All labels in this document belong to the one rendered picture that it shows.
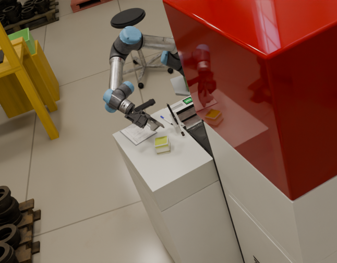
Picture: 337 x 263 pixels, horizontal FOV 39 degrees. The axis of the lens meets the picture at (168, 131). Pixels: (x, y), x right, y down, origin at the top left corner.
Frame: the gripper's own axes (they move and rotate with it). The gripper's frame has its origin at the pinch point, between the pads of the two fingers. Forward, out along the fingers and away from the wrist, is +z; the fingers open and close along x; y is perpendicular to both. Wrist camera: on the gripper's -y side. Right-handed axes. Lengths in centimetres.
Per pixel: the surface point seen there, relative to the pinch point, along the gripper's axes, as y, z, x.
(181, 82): -32, -20, -86
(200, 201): 23.2, 37.1, -5.4
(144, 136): 11.3, -9.0, -20.3
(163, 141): 7.0, 4.0, -2.9
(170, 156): 11.9, 11.7, -3.0
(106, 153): 51, -61, -181
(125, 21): -69, -127, -222
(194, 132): -6.1, 13.2, -25.7
